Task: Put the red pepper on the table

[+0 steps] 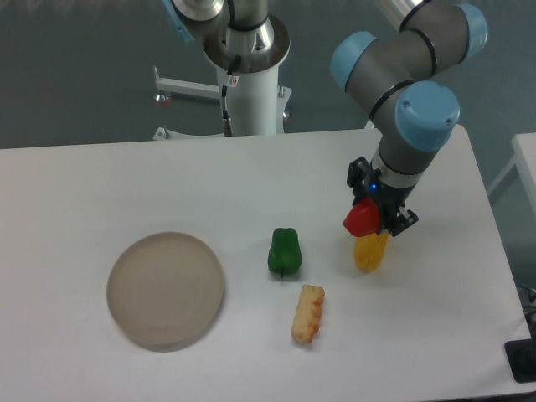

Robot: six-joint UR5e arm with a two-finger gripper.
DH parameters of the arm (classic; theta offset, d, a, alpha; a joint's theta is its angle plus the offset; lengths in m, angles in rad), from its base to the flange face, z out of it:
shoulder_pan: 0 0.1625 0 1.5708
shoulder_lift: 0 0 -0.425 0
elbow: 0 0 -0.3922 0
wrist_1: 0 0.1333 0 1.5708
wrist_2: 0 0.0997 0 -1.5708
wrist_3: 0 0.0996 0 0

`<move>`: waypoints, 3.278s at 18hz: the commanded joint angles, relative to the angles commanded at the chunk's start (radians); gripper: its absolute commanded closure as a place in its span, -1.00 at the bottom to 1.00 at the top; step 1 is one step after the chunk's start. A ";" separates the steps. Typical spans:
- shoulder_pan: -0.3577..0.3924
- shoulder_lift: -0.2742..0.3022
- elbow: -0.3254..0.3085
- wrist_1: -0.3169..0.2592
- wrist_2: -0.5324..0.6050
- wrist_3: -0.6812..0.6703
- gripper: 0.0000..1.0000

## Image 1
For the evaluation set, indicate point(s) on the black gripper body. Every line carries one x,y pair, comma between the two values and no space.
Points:
367,181

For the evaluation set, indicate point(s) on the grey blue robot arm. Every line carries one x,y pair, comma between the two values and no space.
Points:
392,82

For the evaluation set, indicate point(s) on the round beige plate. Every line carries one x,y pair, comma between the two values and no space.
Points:
165,291

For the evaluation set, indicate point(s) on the yellow toy bell pepper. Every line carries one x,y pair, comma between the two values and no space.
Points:
369,251

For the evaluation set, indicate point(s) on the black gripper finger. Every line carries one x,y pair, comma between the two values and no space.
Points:
401,221

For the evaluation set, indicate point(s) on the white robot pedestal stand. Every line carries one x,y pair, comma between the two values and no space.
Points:
251,100

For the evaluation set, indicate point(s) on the white side table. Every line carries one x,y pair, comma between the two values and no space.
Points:
521,165

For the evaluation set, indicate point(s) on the green toy bell pepper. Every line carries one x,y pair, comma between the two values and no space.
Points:
284,257

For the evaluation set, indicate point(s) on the black device at table edge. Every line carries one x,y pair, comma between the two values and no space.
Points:
521,359

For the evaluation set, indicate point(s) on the red toy bell pepper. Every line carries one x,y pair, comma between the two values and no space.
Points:
363,218

